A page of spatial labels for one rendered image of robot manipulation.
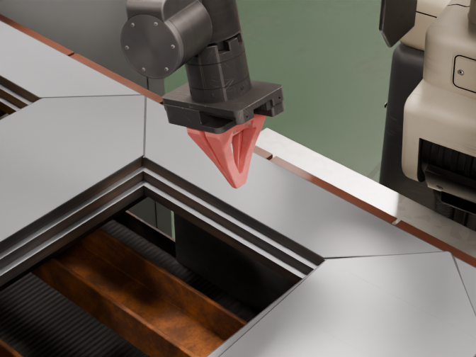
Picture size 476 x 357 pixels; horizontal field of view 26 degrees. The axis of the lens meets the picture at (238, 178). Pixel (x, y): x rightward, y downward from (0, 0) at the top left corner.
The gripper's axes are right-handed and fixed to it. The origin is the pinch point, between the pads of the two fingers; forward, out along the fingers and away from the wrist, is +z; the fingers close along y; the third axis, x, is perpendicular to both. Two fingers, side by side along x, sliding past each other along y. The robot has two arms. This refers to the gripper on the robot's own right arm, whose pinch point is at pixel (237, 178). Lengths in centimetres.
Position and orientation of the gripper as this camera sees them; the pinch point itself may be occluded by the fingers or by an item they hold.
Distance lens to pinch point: 100.0
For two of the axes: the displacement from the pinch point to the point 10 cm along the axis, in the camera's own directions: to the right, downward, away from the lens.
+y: 7.3, 1.8, -6.6
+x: 6.6, -4.2, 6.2
